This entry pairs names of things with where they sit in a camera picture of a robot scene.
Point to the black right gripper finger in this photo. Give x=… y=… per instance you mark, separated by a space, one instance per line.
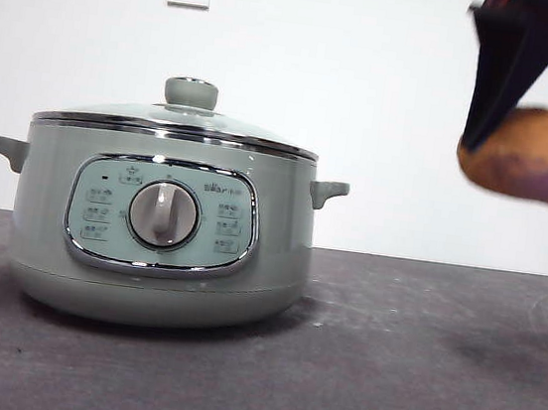
x=499 y=78

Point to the brown potato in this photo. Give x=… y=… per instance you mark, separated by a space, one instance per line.
x=535 y=157

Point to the glass lid with green knob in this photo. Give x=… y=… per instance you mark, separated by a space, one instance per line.
x=191 y=92

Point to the pale green electric cooking pot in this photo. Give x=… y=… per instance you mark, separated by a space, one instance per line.
x=37 y=216

